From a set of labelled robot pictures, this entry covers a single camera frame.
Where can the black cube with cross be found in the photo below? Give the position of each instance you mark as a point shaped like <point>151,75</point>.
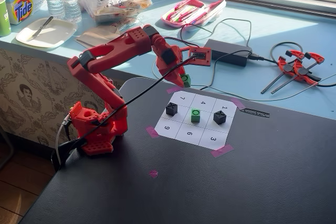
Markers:
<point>171,109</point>
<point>219,118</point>

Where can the black table clamp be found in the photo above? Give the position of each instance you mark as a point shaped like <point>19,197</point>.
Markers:
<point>67,148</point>

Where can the pink tape piece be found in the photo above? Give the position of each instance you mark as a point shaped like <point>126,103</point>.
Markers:
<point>237,103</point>
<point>152,132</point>
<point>222,151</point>
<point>172,90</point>

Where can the white numbered grid paper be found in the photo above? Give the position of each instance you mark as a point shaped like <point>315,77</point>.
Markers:
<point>210,136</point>

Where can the white square plate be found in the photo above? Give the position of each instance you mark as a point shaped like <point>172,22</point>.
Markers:
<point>55,33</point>

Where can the red bar clamp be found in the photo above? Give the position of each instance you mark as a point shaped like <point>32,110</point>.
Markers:
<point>281,64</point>
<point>315,57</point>

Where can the green paper cup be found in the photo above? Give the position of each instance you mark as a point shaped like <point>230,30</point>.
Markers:
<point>4,16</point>

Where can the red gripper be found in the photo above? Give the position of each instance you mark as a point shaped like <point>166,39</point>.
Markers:
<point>174,75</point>

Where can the small pink tape dot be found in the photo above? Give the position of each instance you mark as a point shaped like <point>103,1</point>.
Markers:
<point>153,174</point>

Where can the red robot arm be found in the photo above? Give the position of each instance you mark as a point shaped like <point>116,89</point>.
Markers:
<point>92,82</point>

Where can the patterned beige counter panel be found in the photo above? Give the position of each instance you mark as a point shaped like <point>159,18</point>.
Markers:
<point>26,77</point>

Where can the brown paper napkins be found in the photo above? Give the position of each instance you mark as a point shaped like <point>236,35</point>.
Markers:
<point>92,35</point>

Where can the black power adapter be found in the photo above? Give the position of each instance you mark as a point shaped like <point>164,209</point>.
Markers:
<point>231,51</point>

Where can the pink pencil case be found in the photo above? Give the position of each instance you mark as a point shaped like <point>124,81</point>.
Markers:
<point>189,11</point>

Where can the green cube with circle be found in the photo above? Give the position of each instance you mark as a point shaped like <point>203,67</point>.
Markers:
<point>195,116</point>
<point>186,80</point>

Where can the metal knife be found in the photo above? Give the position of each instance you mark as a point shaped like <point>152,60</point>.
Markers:
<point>39,28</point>

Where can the red wrist camera mount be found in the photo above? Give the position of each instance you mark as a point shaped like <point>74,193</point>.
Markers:
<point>204,60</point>

